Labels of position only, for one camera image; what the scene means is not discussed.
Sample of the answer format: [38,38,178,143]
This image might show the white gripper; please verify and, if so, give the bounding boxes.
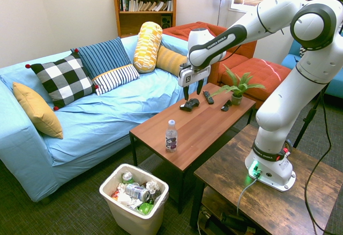
[177,64,211,102]

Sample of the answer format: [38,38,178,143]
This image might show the clear plastic bottle purple label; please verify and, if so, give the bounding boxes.
[165,119,178,153]

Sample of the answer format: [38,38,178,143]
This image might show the white plastic trash bin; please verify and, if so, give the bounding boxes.
[99,163,170,235]

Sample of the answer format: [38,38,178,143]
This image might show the black game controller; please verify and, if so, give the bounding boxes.
[179,98,200,112]

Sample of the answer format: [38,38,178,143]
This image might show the black TV remote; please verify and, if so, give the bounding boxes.
[203,90,215,105]

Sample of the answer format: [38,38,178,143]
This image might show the wooden coffee table black legs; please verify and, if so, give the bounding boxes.
[129,82,257,214]

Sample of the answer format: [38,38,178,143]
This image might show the mustard striped bolster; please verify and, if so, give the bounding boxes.
[155,45,188,77]

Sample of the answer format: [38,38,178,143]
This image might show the potted green fern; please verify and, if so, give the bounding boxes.
[208,64,266,106]

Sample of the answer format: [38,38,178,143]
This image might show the orange armchair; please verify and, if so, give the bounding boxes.
[162,21,257,86]

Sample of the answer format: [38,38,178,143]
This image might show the yellow white patterned bolster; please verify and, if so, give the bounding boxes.
[132,21,163,74]

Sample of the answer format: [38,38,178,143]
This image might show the orange ottoman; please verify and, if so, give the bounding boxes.
[220,57,292,110]

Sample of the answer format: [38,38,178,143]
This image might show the rustic dark wood table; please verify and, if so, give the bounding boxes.
[189,124,343,235]

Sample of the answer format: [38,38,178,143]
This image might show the wooden bookshelf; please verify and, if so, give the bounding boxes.
[110,0,180,39]

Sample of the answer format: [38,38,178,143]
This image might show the light blue sofa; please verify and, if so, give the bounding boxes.
[0,33,208,203]

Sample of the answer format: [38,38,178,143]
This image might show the blue striped pillow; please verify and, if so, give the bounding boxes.
[70,36,140,96]

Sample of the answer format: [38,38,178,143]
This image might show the row of paperback books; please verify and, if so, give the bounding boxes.
[118,0,174,12]

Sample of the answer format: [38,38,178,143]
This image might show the crumpled white paper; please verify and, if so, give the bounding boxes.
[145,180,161,194]

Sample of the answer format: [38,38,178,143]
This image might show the crushed silver blue can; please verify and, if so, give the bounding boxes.
[124,183,151,201]

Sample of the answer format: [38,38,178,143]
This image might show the green plastic wrapper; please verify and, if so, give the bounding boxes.
[136,202,155,216]

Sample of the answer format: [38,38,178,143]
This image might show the black white checkered pillow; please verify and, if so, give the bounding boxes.
[25,48,99,111]

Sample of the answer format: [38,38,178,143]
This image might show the black power strip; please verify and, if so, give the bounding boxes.
[198,207,256,235]

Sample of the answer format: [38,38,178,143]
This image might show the blue chair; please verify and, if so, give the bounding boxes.
[280,30,343,99]

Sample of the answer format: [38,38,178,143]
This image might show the mustard yellow pillow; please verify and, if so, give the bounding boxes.
[12,81,64,140]

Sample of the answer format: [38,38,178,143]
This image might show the gray base cable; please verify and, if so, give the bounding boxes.
[236,176,258,217]

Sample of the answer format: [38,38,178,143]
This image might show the black camera tripod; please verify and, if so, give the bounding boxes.
[293,85,330,149]

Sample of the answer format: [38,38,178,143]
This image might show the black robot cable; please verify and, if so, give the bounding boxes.
[302,0,343,235]

